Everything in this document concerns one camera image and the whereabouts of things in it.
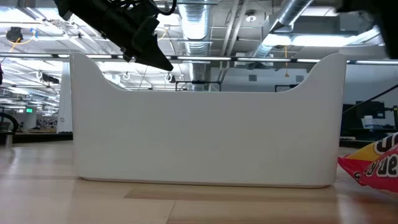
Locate thin black cable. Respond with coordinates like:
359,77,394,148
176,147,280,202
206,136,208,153
341,83,398,114

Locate long office desk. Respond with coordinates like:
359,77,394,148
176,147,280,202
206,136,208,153
340,127,398,147

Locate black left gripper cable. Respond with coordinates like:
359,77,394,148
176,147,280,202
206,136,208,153
148,0,178,17

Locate white plastic bin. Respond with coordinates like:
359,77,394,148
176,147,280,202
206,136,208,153
68,52,347,189

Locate black desk monitor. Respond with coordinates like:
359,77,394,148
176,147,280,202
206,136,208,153
356,100,386,119

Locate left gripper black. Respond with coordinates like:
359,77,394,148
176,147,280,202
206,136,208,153
74,0,174,72

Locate horizontal LED light bar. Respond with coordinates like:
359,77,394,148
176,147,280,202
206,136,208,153
0,52,398,65

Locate ribbed silver ventilation duct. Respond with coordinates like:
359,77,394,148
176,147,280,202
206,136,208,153
177,0,214,91

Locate black aluminium table frame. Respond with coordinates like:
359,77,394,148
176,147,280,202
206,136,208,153
12,132,73,144

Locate black ceiling device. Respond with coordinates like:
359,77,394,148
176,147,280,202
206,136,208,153
42,73,60,85

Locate black ceiling cable reel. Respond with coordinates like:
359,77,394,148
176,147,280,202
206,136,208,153
5,26,35,44

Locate smooth silver ventilation duct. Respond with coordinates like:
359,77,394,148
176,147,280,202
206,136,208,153
251,0,315,58

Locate red yellow ramen packet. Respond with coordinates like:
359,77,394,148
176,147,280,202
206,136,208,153
337,133,398,198

